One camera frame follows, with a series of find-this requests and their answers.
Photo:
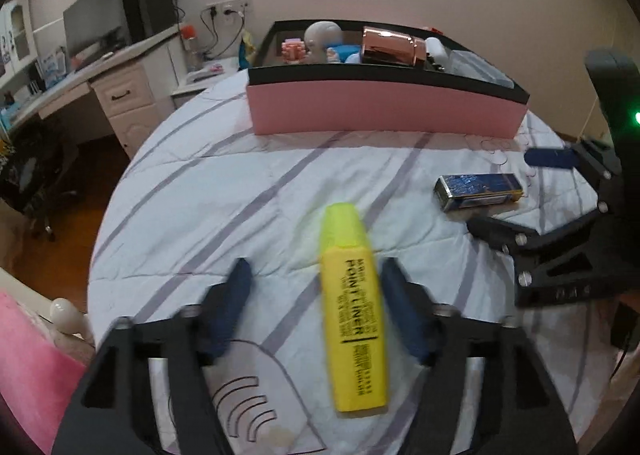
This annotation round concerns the clear plastic box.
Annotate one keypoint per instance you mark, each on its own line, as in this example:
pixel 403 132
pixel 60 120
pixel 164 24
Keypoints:
pixel 477 67

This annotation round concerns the blue tube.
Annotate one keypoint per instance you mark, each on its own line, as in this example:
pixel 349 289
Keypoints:
pixel 346 55

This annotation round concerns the white nightstand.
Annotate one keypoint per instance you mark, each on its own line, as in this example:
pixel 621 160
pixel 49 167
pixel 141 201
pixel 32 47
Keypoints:
pixel 200 85

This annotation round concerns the rose gold cylinder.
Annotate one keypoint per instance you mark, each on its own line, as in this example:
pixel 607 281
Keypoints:
pixel 392 47

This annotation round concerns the black computer tower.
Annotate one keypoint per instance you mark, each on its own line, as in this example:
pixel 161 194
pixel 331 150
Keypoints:
pixel 147 0

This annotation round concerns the pink box with black rim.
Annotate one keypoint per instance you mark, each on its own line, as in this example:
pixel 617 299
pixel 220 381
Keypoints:
pixel 375 110

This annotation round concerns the black monitor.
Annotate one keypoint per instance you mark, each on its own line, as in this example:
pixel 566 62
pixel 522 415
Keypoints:
pixel 95 20

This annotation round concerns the white hutch cabinet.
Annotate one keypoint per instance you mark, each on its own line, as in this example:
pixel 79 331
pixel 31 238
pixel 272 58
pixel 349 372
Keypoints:
pixel 20 30

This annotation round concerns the round white figurine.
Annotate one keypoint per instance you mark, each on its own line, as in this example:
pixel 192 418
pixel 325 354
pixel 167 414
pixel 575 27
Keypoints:
pixel 322 37

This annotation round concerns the pink bed cover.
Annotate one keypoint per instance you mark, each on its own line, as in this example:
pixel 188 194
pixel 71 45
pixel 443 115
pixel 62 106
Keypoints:
pixel 30 370

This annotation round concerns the tall pink block figure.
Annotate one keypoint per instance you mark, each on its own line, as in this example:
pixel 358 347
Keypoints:
pixel 294 51

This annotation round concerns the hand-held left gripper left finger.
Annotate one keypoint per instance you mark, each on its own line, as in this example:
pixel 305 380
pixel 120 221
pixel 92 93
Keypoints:
pixel 230 305

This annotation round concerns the white desk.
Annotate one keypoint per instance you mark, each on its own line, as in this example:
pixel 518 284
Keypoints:
pixel 125 57

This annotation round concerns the blue white carton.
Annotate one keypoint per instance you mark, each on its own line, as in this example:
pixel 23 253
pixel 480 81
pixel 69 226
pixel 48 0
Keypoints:
pixel 54 66

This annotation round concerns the blue yellow snack bag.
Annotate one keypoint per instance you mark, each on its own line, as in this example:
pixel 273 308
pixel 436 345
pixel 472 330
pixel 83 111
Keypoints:
pixel 247 50

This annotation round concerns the black office chair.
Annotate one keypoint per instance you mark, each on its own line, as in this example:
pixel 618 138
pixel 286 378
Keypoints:
pixel 35 170

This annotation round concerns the orange-capped bottle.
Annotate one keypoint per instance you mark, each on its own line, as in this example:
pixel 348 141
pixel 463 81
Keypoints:
pixel 190 47

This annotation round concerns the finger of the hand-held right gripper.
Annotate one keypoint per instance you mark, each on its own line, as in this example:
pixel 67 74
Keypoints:
pixel 500 232
pixel 550 158

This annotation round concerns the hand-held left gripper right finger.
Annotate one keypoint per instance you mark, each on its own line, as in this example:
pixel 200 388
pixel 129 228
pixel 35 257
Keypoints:
pixel 405 315

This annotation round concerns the white bedpost knob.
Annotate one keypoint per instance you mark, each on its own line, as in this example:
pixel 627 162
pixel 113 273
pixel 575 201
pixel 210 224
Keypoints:
pixel 67 315

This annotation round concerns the white wall socket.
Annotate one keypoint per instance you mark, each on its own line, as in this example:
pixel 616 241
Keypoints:
pixel 229 5

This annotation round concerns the yellow highlighter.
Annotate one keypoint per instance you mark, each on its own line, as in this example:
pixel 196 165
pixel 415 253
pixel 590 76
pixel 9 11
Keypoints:
pixel 350 310

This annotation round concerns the dark blue gold box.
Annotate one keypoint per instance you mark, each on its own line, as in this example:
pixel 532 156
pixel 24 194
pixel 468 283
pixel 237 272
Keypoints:
pixel 475 191

